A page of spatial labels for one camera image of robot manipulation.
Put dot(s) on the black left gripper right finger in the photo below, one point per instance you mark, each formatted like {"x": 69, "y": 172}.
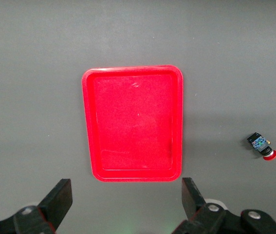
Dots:
{"x": 193, "y": 202}

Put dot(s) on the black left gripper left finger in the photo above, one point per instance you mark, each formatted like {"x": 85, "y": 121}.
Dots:
{"x": 55, "y": 207}

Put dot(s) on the red push button switch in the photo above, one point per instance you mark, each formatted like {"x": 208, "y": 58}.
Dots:
{"x": 260, "y": 143}

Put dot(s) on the red plastic tray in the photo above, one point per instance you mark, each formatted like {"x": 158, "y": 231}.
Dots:
{"x": 133, "y": 122}

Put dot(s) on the dark grey table cloth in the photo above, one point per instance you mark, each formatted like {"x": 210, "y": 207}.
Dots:
{"x": 30, "y": 73}

